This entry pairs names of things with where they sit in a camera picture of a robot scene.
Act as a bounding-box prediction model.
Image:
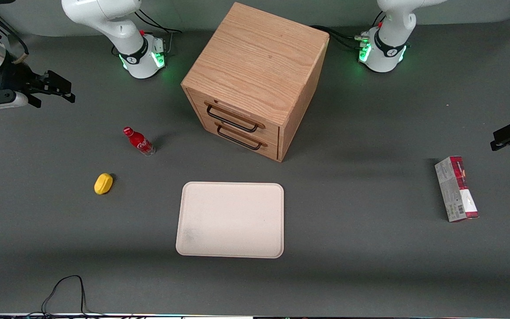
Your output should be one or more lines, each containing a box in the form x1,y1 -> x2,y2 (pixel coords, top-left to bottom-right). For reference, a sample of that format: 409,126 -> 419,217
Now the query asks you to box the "black cable along right arm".
0,6 -> 30,63

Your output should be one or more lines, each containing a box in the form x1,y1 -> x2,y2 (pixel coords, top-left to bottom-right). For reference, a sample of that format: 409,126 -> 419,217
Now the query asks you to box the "wooden drawer cabinet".
181,2 -> 330,163

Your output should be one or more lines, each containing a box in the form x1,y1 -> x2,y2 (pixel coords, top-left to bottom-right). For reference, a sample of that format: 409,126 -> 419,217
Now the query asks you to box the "black drawer handle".
216,124 -> 263,151
205,102 -> 261,133

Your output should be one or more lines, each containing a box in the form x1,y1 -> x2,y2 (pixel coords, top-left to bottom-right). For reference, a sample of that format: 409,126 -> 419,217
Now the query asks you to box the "red coke bottle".
123,127 -> 156,157

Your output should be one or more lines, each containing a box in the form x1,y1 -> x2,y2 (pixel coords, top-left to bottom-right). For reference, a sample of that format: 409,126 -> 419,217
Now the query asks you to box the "black arm base cable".
135,9 -> 183,54
310,12 -> 386,52

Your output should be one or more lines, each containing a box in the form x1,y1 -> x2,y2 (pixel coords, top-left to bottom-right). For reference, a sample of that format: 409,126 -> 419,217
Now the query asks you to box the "thin black looped cable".
14,275 -> 105,318

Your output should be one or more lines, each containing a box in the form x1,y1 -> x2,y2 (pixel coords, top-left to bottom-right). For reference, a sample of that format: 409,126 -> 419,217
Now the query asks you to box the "red and grey carton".
434,156 -> 479,223

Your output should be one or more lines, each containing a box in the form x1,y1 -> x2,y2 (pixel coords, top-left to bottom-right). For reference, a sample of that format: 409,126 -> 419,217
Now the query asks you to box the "wooden drawer front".
200,118 -> 279,161
187,90 -> 280,146

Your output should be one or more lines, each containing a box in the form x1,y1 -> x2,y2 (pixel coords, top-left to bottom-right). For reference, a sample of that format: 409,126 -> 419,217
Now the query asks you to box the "yellow lemon toy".
94,173 -> 114,195

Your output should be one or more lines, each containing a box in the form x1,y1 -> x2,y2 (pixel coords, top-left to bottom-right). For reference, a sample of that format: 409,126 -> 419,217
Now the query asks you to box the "beige plastic tray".
175,181 -> 285,259

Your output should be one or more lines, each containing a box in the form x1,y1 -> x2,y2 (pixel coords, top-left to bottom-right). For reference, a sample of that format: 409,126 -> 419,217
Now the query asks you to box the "black left arm base cable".
310,12 -> 386,52

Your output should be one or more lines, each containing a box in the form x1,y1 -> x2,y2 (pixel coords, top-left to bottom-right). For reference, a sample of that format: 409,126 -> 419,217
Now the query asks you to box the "black right arm base cable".
135,9 -> 183,54

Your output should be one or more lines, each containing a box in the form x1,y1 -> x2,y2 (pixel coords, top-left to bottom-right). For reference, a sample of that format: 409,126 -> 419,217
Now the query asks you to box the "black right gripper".
0,61 -> 76,109

